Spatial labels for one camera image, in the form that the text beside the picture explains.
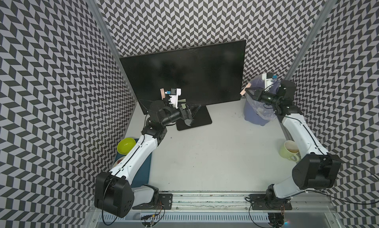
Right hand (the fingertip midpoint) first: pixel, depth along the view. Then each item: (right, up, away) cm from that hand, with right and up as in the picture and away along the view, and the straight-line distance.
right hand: (244, 91), depth 76 cm
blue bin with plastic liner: (+10, -11, +11) cm, 18 cm away
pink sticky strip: (-1, 0, 0) cm, 1 cm away
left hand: (-25, -8, -7) cm, 27 cm away
